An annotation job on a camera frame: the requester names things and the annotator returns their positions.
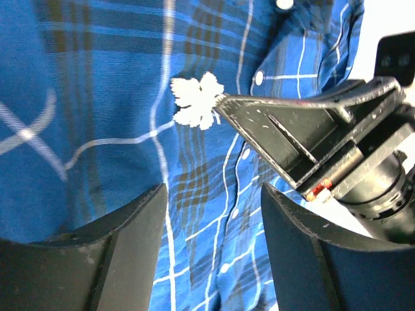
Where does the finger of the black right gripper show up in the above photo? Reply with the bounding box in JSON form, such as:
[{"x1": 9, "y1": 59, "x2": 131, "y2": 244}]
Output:
[
  {"x1": 223, "y1": 77, "x2": 403, "y2": 112},
  {"x1": 216, "y1": 95, "x2": 359, "y2": 190}
]

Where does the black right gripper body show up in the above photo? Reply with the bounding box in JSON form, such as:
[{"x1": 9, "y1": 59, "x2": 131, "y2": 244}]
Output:
[{"x1": 298, "y1": 87, "x2": 414, "y2": 242}]

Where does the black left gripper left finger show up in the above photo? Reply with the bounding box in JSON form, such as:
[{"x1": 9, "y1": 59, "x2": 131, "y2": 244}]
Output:
[{"x1": 1, "y1": 184, "x2": 167, "y2": 310}]

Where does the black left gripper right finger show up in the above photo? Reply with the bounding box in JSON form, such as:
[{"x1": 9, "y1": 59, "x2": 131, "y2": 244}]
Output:
[{"x1": 261, "y1": 183, "x2": 414, "y2": 310}]

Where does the blue plaid shirt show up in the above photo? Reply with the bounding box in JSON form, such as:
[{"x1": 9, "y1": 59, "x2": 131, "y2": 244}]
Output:
[{"x1": 1, "y1": 1, "x2": 364, "y2": 310}]

